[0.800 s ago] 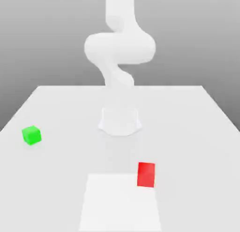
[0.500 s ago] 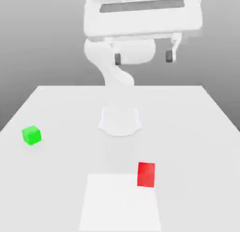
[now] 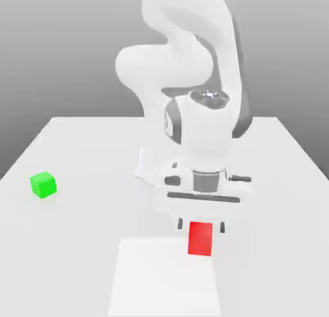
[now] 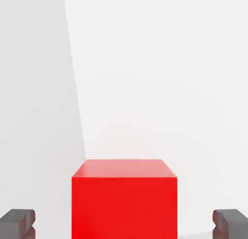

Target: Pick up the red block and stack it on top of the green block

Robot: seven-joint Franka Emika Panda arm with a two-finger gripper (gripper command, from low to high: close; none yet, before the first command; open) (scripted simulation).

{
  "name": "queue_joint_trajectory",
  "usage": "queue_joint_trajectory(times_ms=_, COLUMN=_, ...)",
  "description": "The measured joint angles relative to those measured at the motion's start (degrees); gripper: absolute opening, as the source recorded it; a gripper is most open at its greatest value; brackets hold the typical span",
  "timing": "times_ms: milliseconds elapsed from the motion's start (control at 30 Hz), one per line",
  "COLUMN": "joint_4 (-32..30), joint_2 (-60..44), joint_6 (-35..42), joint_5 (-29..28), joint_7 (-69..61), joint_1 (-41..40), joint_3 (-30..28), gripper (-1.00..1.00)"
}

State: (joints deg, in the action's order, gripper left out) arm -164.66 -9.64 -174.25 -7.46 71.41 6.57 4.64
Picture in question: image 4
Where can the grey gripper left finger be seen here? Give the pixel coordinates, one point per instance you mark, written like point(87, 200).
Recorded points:
point(13, 223)

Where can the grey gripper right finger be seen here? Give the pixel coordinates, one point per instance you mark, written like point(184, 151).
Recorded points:
point(233, 223)

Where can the small red cube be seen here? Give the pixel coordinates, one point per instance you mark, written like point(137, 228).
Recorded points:
point(124, 204)

